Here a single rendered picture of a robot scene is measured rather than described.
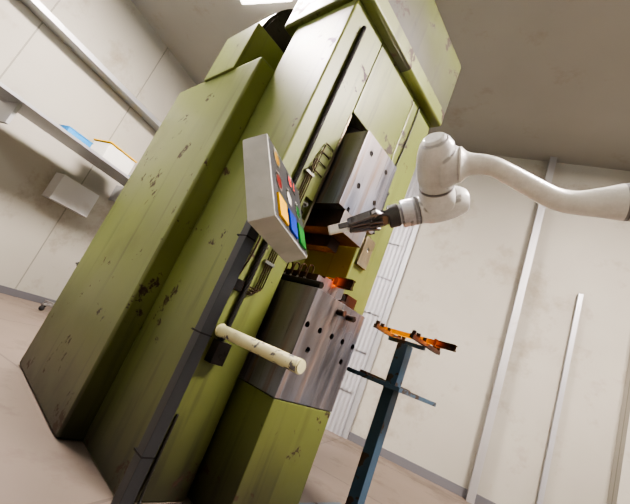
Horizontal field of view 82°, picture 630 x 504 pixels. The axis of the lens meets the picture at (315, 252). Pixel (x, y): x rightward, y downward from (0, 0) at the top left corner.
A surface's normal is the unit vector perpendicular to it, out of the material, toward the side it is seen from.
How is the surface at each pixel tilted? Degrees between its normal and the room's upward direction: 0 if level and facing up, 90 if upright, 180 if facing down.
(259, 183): 90
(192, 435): 90
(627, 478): 90
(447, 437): 90
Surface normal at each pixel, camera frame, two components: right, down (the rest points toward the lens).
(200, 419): 0.72, 0.10
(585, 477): -0.32, -0.38
